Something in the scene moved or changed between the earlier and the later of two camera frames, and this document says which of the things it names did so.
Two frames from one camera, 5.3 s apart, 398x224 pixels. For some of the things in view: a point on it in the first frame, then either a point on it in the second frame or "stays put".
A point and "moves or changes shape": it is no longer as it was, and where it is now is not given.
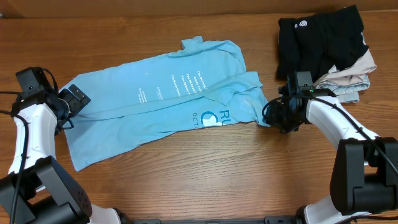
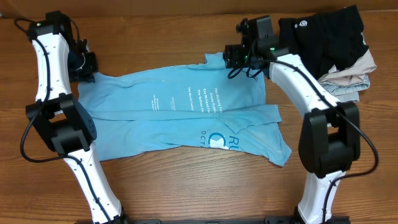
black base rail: x=266 y=219 stays put
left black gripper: x=74 y=98 to x=88 y=69
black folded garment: x=319 y=42 stays put
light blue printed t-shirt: x=199 y=84 moves or changes shape
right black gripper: x=275 y=121 to x=235 y=58
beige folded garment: x=351 y=74 stays put
